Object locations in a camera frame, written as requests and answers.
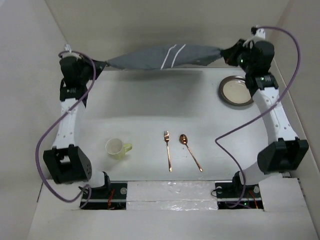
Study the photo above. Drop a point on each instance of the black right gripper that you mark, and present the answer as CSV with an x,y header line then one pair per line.
x,y
229,53

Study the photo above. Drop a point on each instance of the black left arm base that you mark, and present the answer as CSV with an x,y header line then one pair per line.
x,y
101,199

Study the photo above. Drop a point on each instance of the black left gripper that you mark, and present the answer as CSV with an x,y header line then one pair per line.
x,y
87,62

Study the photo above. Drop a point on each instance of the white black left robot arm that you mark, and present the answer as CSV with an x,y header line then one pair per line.
x,y
66,162

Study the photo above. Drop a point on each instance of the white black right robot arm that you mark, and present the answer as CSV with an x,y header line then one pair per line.
x,y
285,150

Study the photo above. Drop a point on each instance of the copper fork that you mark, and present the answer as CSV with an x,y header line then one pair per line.
x,y
167,139

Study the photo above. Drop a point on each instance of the brown rimmed cream plate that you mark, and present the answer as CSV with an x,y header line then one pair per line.
x,y
233,91

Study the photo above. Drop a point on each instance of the copper spoon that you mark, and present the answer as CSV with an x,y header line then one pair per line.
x,y
184,140

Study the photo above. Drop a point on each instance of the yellow plastic cup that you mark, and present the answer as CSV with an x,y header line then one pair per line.
x,y
117,149

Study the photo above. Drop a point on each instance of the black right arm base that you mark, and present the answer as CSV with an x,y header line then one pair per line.
x,y
227,196

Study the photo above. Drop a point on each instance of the grey striped cloth placemat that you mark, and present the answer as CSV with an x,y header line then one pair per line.
x,y
166,57

